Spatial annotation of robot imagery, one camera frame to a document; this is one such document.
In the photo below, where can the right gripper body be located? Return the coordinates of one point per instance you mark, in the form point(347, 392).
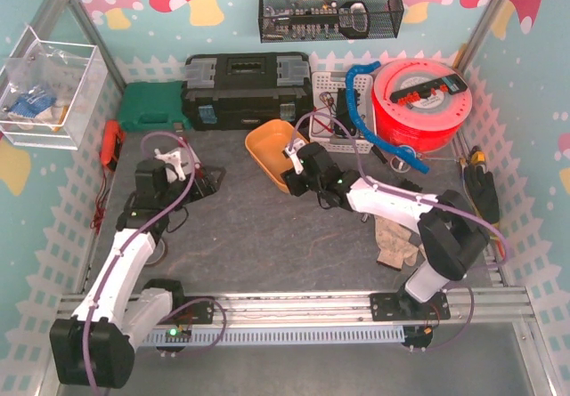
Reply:
point(293, 181)

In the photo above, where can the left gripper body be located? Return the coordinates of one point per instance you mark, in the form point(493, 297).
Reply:
point(199, 183)

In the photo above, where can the orange plastic bin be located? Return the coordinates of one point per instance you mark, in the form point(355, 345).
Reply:
point(266, 144)

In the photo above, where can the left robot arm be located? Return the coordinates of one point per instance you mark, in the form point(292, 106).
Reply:
point(96, 345)

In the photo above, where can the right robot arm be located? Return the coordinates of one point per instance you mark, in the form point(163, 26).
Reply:
point(451, 235)

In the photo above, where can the white perforated basket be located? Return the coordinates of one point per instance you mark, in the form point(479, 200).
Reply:
point(321, 128)

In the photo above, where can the brown tape roll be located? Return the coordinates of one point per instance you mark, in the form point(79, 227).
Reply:
point(160, 251)

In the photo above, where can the black toolbox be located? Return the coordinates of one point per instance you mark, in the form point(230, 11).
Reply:
point(240, 91)

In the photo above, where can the white tape roll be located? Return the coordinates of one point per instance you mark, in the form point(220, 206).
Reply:
point(398, 165)

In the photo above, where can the green tool case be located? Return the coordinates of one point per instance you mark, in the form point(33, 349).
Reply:
point(147, 107)

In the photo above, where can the orange multimeter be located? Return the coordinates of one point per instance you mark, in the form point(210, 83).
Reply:
point(112, 142)

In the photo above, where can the black ribbed block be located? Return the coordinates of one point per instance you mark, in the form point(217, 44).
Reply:
point(406, 184)

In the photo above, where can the beige work glove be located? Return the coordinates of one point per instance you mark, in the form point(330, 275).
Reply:
point(398, 246)

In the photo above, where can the orange filament spool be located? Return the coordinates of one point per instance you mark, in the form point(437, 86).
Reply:
point(425, 125)

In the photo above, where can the black terminal strip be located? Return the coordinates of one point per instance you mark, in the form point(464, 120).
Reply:
point(451, 84)

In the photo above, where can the clear acrylic box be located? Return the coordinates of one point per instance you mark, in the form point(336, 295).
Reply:
point(74, 72)

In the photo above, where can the black yellow work glove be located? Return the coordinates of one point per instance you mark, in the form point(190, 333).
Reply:
point(480, 187)

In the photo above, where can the blue white glove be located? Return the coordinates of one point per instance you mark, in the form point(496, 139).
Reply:
point(34, 104)

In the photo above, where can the black metal bracket plate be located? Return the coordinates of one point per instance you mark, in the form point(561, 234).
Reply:
point(342, 114)

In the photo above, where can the black wire mesh basket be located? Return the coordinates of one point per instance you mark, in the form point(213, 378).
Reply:
point(282, 21)

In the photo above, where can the aluminium front rail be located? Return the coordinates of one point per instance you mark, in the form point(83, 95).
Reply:
point(352, 308)

